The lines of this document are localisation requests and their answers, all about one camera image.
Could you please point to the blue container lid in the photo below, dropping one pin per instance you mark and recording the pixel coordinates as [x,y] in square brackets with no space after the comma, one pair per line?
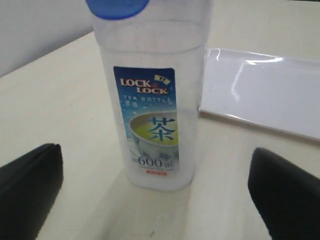
[116,9]

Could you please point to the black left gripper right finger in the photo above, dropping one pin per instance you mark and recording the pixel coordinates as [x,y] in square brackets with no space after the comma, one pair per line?
[286,196]

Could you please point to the clear plastic tall container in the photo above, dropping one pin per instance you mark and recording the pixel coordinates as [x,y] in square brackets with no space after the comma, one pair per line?
[154,65]

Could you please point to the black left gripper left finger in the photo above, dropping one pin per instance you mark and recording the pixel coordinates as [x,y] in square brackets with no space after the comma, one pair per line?
[29,186]

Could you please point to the white rectangular tray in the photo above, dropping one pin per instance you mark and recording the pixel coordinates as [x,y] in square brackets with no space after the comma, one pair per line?
[272,92]

